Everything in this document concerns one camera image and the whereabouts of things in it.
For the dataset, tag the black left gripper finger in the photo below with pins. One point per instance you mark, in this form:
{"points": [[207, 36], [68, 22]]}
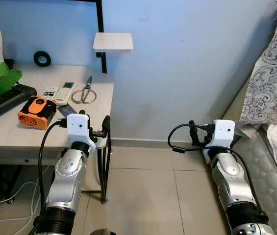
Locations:
{"points": [[82, 113], [106, 125]]}

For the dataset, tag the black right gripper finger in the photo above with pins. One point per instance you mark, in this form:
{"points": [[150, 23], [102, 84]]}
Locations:
{"points": [[193, 129]]}

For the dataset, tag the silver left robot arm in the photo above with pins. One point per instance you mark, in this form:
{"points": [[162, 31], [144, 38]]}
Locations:
{"points": [[67, 171]]}

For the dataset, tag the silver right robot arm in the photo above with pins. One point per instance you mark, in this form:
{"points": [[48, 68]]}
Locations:
{"points": [[231, 181]]}

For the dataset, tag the dark blue card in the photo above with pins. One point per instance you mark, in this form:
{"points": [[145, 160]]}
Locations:
{"points": [[63, 111]]}

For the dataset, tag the white remote with screen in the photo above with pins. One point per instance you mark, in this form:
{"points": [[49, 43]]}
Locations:
{"points": [[64, 93]]}

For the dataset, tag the metal scissors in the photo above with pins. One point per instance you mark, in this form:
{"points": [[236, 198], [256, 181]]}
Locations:
{"points": [[87, 84]]}

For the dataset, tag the small white remote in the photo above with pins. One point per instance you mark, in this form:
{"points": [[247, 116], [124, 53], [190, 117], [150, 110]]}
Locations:
{"points": [[50, 92]]}

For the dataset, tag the orange and black device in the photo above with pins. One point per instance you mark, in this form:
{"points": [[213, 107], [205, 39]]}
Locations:
{"points": [[37, 110]]}

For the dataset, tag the black tape roll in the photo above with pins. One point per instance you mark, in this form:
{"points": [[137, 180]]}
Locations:
{"points": [[36, 58]]}

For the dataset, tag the black metal pole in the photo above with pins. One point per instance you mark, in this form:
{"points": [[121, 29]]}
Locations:
{"points": [[100, 29]]}

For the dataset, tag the small black object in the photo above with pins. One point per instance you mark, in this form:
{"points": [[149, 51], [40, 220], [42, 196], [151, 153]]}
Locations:
{"points": [[10, 63]]}

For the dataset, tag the grey floral patterned pillow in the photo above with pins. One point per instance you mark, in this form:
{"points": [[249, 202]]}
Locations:
{"points": [[270, 73]]}

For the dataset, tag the grey robot left leg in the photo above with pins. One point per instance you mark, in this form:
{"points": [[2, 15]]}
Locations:
{"points": [[101, 232]]}

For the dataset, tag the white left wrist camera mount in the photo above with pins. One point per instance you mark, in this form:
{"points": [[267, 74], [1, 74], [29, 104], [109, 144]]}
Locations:
{"points": [[77, 129]]}

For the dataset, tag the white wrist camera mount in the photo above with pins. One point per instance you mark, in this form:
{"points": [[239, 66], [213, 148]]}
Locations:
{"points": [[222, 133], [77, 129]]}

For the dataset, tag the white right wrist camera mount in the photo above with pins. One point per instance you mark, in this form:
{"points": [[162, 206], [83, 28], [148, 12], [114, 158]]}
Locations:
{"points": [[222, 133]]}

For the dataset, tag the small white wall shelf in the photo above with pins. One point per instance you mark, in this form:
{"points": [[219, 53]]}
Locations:
{"points": [[113, 41]]}

